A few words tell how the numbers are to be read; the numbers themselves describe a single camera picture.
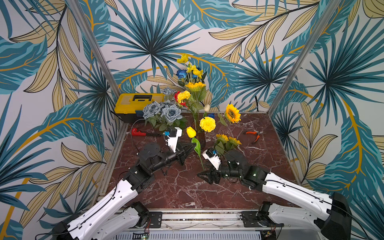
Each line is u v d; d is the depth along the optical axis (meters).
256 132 1.07
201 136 0.98
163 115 0.70
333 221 0.39
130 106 1.03
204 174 0.63
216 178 0.62
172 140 0.55
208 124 0.69
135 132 1.05
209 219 0.75
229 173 0.60
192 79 0.77
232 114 0.66
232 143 0.98
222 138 0.98
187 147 0.62
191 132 0.59
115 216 0.56
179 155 0.54
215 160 0.62
